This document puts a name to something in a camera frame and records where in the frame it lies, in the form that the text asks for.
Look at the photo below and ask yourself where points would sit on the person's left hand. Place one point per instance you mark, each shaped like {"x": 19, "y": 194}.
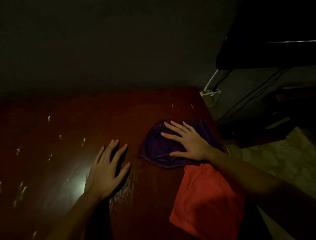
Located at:
{"x": 103, "y": 178}

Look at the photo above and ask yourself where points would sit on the person's right hand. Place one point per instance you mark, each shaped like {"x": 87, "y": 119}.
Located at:
{"x": 195, "y": 145}

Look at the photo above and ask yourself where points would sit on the person's left thumb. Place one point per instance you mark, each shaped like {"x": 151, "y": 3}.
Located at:
{"x": 123, "y": 171}

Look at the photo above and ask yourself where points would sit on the person's left middle finger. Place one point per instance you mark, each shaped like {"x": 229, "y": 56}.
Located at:
{"x": 113, "y": 149}

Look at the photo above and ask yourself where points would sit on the person's left little finger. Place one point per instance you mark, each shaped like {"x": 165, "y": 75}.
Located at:
{"x": 99, "y": 155}

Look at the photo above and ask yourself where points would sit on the person's right little finger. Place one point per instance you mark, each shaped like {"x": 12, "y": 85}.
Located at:
{"x": 189, "y": 126}

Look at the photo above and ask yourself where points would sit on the person's right thumb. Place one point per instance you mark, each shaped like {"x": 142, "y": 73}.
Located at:
{"x": 178, "y": 153}

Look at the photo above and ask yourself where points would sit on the person's right middle finger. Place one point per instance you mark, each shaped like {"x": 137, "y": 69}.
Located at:
{"x": 174, "y": 129}

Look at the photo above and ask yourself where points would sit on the purple cloth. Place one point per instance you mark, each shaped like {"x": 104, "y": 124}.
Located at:
{"x": 156, "y": 148}

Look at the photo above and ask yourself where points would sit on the person's left forearm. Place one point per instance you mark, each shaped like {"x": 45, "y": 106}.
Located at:
{"x": 74, "y": 217}

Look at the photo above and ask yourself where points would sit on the person's right forearm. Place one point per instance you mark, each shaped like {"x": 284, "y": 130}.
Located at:
{"x": 254, "y": 183}

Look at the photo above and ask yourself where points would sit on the white power strip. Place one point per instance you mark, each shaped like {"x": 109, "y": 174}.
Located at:
{"x": 210, "y": 93}

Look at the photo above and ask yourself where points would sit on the orange cloth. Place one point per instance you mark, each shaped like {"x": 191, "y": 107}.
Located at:
{"x": 207, "y": 202}

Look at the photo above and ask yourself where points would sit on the dark low cabinet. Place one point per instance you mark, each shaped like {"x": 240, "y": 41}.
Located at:
{"x": 274, "y": 118}

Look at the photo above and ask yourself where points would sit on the black screen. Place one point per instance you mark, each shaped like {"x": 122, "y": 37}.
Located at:
{"x": 269, "y": 34}

